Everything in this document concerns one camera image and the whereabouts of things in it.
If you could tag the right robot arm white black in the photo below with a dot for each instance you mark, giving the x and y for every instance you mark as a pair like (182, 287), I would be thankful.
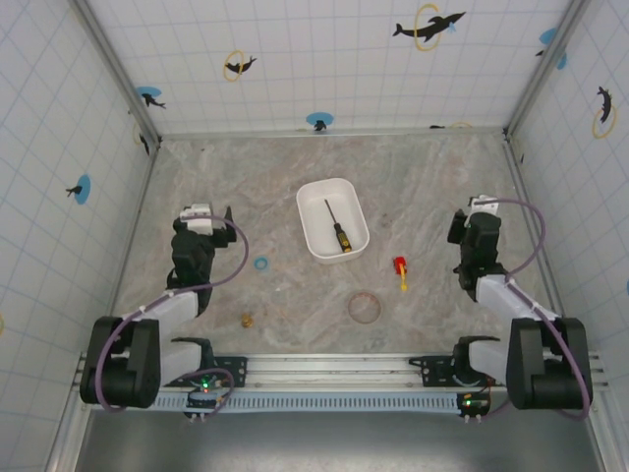
(496, 292)

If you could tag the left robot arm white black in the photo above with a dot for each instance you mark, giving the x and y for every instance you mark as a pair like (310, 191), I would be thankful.
(177, 305)

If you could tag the white plastic bin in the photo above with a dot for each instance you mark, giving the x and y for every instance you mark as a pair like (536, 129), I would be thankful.
(314, 196)

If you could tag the black yellow screwdriver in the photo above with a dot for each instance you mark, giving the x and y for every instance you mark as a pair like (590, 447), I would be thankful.
(341, 238)

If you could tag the red yellow toy tool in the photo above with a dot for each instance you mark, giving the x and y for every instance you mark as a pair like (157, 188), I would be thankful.
(399, 263)

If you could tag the small brass fitting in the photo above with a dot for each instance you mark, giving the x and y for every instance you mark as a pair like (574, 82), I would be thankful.
(246, 321)

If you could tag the controller board with green light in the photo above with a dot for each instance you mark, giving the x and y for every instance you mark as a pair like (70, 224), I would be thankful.
(206, 393)
(474, 404)

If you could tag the aluminium frame crossbar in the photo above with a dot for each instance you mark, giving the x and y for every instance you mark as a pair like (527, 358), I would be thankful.
(334, 133)

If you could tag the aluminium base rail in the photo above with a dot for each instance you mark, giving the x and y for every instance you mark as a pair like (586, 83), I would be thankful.
(324, 366)

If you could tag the aluminium frame post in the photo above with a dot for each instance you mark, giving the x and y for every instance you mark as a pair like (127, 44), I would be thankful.
(545, 64)
(120, 78)

